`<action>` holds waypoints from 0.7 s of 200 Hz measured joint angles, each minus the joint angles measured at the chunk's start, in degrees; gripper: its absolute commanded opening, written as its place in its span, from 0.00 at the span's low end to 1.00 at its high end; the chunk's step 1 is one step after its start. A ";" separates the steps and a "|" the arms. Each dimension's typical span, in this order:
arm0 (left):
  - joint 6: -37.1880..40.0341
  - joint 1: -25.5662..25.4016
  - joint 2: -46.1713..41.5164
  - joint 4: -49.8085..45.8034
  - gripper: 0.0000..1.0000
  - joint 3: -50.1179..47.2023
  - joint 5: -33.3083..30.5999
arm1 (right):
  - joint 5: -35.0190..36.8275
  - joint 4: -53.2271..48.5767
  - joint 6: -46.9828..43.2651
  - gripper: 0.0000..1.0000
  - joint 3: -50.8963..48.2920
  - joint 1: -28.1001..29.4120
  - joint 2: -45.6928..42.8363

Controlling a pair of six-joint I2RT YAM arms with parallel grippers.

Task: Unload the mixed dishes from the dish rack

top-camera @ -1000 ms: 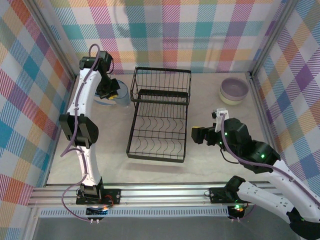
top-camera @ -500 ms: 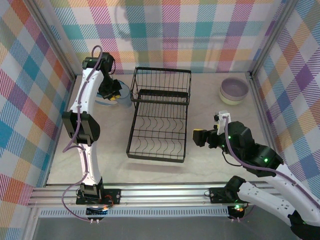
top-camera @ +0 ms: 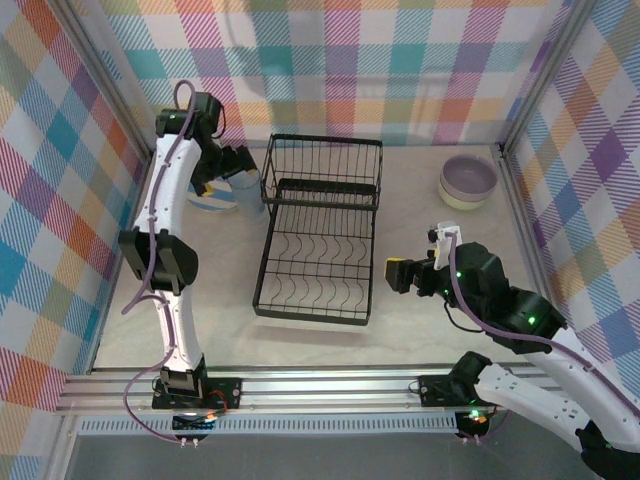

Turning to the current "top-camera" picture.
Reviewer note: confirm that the cream bowl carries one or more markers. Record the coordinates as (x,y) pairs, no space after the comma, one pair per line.
(465,202)

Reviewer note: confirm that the aluminium frame post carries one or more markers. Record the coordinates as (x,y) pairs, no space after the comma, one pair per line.
(111,80)
(545,75)

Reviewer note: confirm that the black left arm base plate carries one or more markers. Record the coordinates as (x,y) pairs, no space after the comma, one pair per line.
(227,392)

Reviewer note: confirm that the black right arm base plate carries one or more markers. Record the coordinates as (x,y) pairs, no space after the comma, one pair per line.
(432,390)

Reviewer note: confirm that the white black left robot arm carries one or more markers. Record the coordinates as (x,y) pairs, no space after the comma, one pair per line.
(170,190)

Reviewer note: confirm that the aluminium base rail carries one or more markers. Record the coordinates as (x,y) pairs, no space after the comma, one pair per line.
(325,390)

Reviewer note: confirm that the aluminium side rail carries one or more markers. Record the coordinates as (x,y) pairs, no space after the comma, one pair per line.
(517,200)

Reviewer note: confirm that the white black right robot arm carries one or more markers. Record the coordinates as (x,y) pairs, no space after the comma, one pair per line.
(575,370)

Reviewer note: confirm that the blue striped plate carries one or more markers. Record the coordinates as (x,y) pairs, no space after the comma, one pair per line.
(222,204)

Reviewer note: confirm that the small controller board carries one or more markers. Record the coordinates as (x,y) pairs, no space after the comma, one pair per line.
(475,420)
(195,424)

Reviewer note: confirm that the purple bowl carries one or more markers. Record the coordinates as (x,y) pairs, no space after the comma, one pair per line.
(467,177)

